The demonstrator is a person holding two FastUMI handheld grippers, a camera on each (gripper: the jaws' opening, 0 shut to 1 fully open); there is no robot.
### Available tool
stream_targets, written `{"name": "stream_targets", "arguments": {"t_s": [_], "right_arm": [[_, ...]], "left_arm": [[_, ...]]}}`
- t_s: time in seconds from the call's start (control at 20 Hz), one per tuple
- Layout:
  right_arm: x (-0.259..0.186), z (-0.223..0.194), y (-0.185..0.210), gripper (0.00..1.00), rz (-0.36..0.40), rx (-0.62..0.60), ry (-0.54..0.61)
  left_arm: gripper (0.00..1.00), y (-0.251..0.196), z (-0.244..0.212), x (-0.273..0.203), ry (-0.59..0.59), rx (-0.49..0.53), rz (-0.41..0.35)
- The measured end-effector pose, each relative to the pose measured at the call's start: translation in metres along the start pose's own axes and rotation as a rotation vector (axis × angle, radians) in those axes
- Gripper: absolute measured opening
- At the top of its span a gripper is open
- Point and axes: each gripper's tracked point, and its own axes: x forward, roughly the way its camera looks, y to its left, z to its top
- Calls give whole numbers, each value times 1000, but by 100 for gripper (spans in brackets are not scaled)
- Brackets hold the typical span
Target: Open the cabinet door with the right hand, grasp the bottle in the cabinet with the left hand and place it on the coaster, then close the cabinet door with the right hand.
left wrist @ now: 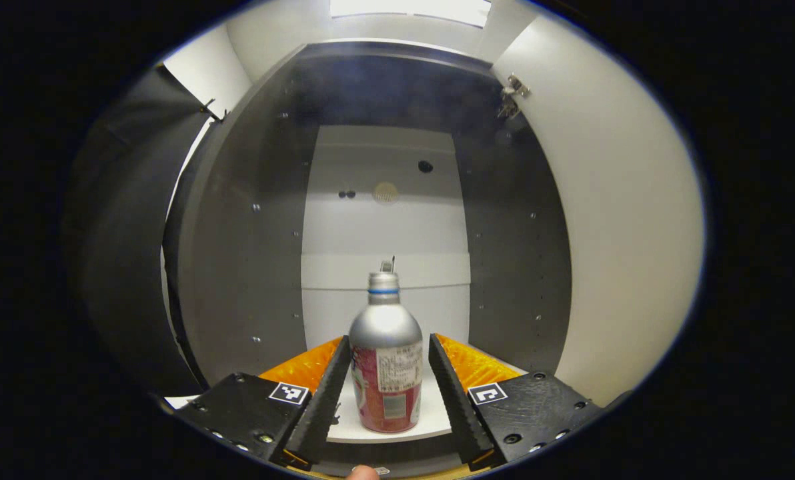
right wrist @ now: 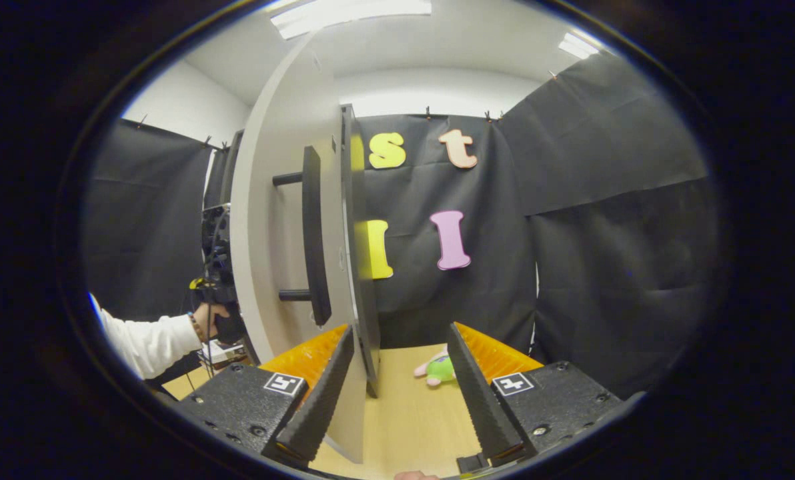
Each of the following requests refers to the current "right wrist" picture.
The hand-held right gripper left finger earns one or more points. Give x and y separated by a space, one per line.
327 400

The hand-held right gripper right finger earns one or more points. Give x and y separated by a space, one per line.
479 400

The beige cabinet door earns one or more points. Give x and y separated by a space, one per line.
284 253

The pink green plush toy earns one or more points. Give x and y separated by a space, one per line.
441 370

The black backdrop cloth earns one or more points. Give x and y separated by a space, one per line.
604 233

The long ceiling light panel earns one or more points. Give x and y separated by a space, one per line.
351 14

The small ceiling light panel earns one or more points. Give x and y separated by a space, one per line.
579 45

